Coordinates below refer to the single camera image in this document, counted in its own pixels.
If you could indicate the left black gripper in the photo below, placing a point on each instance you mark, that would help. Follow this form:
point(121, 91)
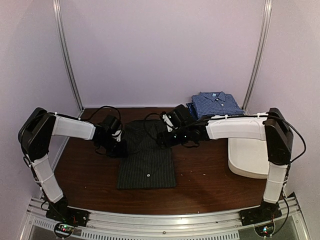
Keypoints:
point(121, 152)

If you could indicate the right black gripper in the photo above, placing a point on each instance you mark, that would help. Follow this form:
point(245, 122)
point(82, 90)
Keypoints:
point(165, 142)

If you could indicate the dark striped long sleeve shirt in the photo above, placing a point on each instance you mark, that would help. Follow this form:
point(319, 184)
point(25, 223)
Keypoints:
point(147, 166)

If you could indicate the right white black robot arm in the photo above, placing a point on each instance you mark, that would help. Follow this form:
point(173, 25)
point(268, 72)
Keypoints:
point(267, 133)

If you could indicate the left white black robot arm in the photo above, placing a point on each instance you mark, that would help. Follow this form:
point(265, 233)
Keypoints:
point(35, 138)

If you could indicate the dark blue printed folded shirt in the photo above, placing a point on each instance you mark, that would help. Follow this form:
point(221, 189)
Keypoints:
point(191, 107)

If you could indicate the blue checked folded shirt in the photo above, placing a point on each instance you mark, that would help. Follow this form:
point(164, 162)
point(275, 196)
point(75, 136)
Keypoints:
point(214, 97)

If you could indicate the white plastic bin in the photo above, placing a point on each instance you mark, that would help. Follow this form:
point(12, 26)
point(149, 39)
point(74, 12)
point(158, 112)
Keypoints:
point(248, 158)

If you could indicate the left circuit board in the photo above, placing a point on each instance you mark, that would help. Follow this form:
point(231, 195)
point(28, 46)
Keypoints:
point(63, 230)

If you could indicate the circuit board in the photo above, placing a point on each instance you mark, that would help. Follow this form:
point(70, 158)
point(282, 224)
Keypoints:
point(63, 230)
point(265, 230)

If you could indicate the right circuit board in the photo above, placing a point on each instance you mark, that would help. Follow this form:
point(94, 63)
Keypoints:
point(265, 230)

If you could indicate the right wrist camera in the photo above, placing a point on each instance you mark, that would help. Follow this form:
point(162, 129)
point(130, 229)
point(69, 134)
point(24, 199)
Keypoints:
point(169, 125)

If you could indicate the front aluminium rail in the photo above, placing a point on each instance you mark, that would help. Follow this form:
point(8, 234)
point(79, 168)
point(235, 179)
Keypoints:
point(221, 225)

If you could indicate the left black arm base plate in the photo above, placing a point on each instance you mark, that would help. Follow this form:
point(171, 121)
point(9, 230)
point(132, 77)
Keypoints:
point(71, 216)

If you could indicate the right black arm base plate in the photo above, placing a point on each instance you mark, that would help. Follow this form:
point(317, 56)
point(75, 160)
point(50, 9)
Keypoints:
point(260, 214)

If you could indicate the left aluminium frame post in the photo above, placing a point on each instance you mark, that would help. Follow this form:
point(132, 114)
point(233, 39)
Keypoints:
point(65, 53)

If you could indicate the aluminium frame post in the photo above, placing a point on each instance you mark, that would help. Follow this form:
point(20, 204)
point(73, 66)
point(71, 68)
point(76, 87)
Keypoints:
point(263, 36)
point(65, 53)

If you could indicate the right aluminium frame post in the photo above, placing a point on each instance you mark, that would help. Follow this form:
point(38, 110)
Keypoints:
point(263, 36)

